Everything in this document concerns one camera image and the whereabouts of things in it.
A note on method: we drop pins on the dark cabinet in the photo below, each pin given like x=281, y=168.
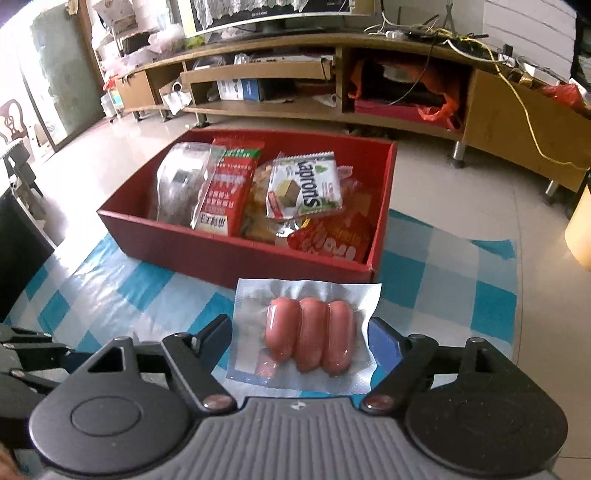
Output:
x=23, y=258

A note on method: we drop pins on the blue white box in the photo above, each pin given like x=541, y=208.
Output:
x=240, y=90

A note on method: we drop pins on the red plastic bag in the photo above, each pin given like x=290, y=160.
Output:
x=563, y=94

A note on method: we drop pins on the white printed bag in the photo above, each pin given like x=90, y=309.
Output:
x=175, y=99

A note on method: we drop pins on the dark wooden chair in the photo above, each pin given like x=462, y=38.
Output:
x=11, y=122

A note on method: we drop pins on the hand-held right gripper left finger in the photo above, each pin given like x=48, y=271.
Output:
x=217, y=333

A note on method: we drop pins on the white trolley rack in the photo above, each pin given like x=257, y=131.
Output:
x=113, y=99

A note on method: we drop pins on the red cardboard box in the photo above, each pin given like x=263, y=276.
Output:
x=207, y=258

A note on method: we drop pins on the green white wafer packet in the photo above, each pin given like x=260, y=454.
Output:
x=304, y=184

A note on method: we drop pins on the wooden television stand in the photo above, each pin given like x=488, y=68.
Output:
x=489, y=106

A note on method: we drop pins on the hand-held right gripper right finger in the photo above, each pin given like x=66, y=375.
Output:
x=384, y=333

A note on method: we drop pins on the clear sausage packet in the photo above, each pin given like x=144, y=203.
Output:
x=309, y=337

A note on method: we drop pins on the red gummy candy packet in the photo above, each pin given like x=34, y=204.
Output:
x=332, y=242

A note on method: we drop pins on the yellow waffle cookie packet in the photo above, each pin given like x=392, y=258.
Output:
x=261, y=184

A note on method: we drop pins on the cream trash bin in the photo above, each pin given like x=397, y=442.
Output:
x=579, y=230

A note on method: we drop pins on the television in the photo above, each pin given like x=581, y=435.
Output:
x=277, y=18

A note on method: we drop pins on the blue checked tablecloth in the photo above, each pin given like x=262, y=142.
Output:
x=438, y=286

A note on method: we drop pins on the white plastic bag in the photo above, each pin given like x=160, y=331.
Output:
x=166, y=39

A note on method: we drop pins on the clear brown snack packet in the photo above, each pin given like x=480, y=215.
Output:
x=178, y=184

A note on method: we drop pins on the red green snack packet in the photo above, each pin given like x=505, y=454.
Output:
x=226, y=194

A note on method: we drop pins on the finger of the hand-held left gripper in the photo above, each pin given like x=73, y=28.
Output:
x=27, y=387
x=27, y=355

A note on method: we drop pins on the white lace cloth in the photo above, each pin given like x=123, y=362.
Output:
x=221, y=9

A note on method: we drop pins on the orange plastic bag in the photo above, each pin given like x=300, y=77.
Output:
x=434, y=113

